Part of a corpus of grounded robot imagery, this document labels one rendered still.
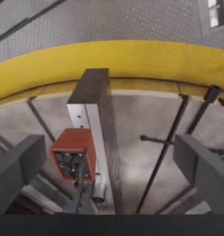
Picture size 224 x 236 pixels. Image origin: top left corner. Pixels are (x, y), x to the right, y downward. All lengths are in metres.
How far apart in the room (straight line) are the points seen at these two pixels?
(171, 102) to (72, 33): 0.82
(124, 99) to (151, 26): 0.50
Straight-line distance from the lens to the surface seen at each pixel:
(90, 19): 1.32
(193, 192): 1.95
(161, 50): 1.34
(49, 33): 1.43
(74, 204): 0.58
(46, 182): 2.09
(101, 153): 0.94
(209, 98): 1.17
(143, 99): 1.14
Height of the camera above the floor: 1.27
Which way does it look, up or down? 51 degrees down
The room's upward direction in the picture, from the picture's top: 170 degrees counter-clockwise
